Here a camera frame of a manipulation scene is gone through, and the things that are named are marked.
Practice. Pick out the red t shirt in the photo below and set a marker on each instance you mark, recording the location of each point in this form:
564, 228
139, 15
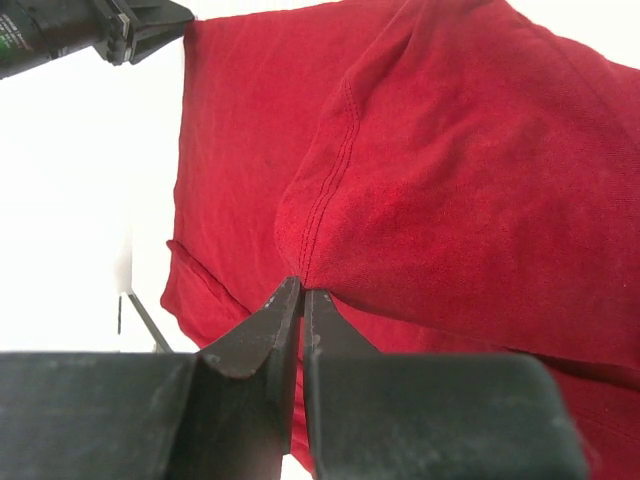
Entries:
459, 178

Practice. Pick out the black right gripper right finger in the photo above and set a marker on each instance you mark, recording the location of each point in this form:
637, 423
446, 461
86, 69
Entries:
372, 415

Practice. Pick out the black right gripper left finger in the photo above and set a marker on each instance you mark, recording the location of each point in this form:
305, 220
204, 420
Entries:
224, 412

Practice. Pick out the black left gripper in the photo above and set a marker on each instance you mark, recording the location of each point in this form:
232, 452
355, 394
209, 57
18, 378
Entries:
34, 33

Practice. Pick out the aluminium table rail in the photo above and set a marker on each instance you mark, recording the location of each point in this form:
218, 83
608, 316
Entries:
161, 344

